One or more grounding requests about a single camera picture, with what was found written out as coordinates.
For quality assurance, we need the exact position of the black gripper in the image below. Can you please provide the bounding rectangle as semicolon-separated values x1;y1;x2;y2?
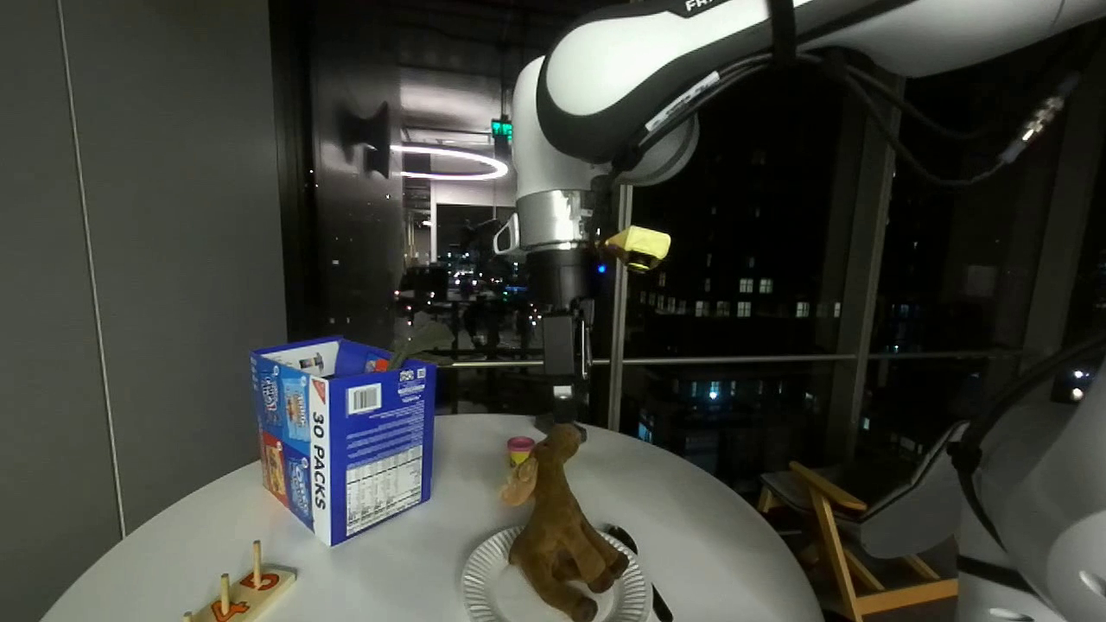
525;247;601;437

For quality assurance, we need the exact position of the brown plush toy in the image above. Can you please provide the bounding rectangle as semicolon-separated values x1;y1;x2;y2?
493;418;634;622

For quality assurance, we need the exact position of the white paper plate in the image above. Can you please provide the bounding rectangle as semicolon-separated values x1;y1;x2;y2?
458;526;660;622

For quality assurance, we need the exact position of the blue cardboard box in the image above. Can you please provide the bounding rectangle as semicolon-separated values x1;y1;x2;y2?
249;334;438;548

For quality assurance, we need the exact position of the wooden lounge chair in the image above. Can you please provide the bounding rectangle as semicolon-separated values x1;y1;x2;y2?
753;441;978;622

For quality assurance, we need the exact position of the wooden peg board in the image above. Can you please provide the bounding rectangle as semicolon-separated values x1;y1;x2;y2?
183;539;300;622

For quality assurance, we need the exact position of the window frame post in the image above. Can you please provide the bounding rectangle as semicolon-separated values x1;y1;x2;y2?
605;184;639;437

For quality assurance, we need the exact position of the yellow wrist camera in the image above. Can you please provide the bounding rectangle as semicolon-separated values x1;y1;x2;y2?
599;223;676;278

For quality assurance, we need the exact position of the window horizontal rail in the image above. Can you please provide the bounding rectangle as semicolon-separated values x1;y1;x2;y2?
428;350;1005;372

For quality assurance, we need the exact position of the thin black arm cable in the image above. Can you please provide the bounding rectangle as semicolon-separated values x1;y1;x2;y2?
617;47;1080;197

